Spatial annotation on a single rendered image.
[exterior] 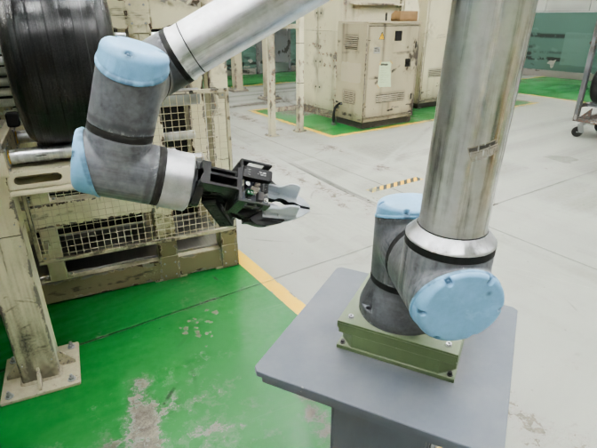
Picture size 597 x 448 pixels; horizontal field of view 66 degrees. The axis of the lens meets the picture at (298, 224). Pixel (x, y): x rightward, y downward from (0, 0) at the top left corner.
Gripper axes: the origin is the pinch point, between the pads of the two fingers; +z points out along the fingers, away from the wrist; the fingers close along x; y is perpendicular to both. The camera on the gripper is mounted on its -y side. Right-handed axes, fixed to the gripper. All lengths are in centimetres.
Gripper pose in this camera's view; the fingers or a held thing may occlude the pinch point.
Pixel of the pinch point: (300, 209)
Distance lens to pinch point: 81.5
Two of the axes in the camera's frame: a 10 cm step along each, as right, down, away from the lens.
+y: 4.3, -2.9, -8.5
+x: 0.2, -9.5, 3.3
